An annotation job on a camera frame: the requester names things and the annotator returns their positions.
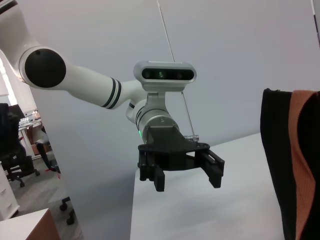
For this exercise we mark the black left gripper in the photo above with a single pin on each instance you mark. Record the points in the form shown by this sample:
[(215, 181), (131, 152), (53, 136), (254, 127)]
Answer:
[(167, 142)]

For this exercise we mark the white desk with wood edge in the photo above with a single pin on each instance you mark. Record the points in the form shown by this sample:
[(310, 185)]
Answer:
[(25, 227)]

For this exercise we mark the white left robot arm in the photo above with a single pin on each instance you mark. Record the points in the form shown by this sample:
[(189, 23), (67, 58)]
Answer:
[(87, 80)]

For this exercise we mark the black caster wheel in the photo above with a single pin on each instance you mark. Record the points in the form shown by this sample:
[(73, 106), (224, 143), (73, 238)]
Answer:
[(64, 206), (70, 220)]

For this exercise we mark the white drawer cabinet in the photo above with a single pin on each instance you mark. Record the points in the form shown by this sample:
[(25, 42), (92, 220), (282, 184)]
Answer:
[(6, 197)]

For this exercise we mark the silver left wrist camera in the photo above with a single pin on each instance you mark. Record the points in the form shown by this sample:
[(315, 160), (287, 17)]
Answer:
[(165, 75)]

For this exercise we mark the black office chair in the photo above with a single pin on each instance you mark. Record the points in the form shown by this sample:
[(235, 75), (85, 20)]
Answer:
[(12, 150)]

